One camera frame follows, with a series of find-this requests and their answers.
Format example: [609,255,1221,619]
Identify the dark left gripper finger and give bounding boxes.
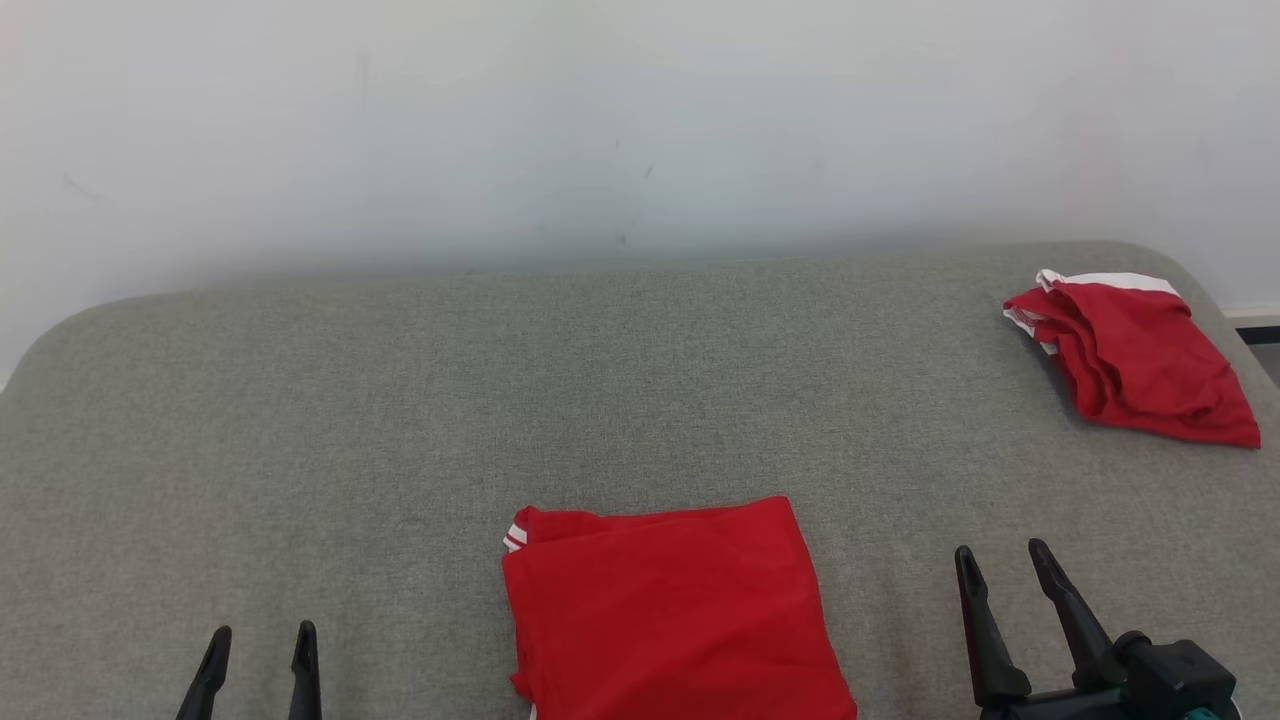
[177,626,232,720]
[288,620,323,720]

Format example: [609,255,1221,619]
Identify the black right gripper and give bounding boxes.
[955,538,1241,720]

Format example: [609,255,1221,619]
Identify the red shorts with white stripes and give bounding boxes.
[1003,269,1262,449]

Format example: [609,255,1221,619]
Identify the red number 23 jersey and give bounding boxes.
[502,495,859,720]

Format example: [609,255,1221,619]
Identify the grey fabric sofa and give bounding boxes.
[0,240,1280,720]

